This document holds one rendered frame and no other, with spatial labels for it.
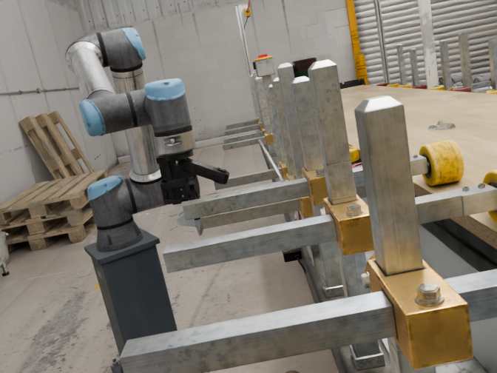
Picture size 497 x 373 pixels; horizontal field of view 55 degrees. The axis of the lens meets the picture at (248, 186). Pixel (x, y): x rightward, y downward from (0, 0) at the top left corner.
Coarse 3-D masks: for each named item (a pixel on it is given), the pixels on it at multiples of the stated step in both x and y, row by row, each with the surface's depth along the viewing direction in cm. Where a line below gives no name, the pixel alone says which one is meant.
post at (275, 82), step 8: (280, 96) 139; (280, 104) 140; (280, 112) 140; (280, 120) 141; (280, 128) 143; (288, 136) 142; (288, 144) 142; (288, 152) 143; (288, 160) 143; (288, 168) 144
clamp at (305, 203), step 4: (300, 200) 113; (304, 200) 113; (308, 200) 113; (300, 204) 116; (304, 204) 113; (308, 204) 113; (304, 208) 113; (308, 208) 113; (304, 212) 113; (308, 212) 114; (312, 212) 114; (304, 216) 114; (308, 216) 114
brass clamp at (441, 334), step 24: (384, 288) 43; (408, 288) 41; (408, 312) 38; (432, 312) 37; (456, 312) 37; (408, 336) 38; (432, 336) 38; (456, 336) 38; (408, 360) 39; (432, 360) 38; (456, 360) 38
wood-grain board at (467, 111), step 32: (352, 96) 311; (416, 96) 240; (448, 96) 216; (480, 96) 196; (352, 128) 181; (416, 128) 154; (480, 128) 135; (480, 160) 103; (416, 192) 96; (480, 224) 70
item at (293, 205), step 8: (360, 192) 116; (296, 200) 116; (248, 208) 117; (256, 208) 117; (264, 208) 117; (272, 208) 117; (280, 208) 117; (288, 208) 117; (296, 208) 117; (208, 216) 117; (216, 216) 117; (224, 216) 117; (232, 216) 117; (240, 216) 117; (248, 216) 117; (256, 216) 117; (264, 216) 117; (208, 224) 117; (216, 224) 117; (224, 224) 117
